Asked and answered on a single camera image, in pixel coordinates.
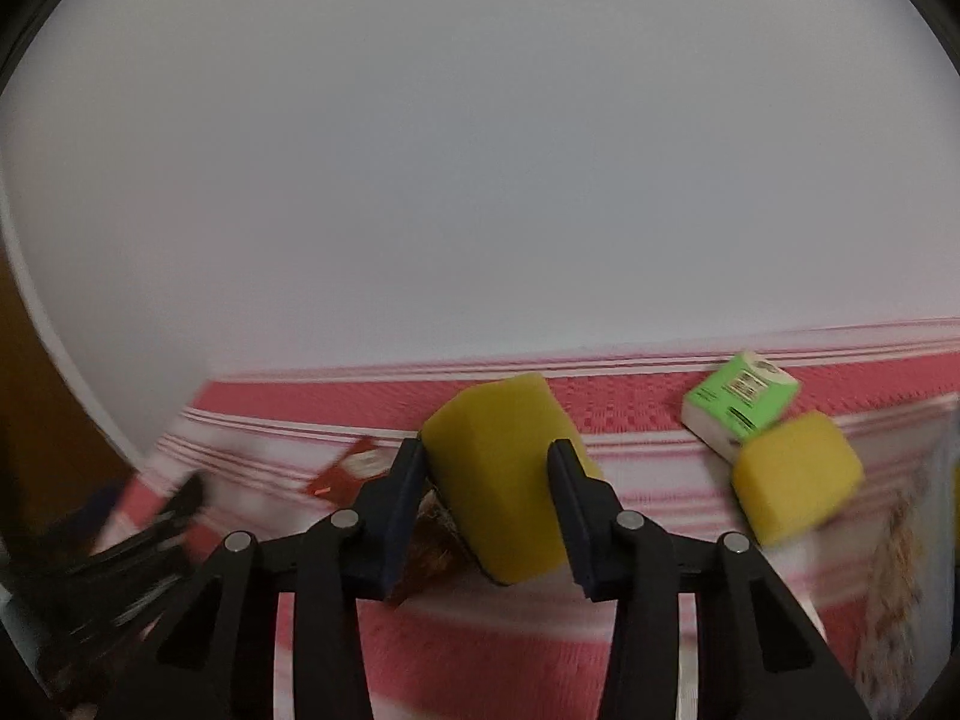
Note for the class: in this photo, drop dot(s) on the yellow sponge with green scrubber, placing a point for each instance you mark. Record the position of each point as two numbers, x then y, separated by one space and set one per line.
495 465

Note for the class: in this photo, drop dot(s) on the small yellow sponge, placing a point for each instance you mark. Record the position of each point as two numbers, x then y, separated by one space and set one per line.
795 472

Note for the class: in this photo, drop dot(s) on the red white striped tablecloth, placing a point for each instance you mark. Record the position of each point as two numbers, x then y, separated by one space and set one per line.
660 420

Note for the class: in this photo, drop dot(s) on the red snack packet white label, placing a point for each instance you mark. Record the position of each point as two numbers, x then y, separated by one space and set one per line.
349 476

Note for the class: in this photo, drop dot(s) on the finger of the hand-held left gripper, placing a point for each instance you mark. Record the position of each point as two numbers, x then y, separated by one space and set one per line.
176 510

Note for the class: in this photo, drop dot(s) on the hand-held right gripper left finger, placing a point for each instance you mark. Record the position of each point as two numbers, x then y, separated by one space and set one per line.
409 510

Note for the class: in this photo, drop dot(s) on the green tissue pack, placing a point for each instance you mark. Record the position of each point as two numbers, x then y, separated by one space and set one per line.
739 397

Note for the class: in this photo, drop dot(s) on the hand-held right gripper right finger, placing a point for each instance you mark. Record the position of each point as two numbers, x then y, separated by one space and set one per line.
570 510

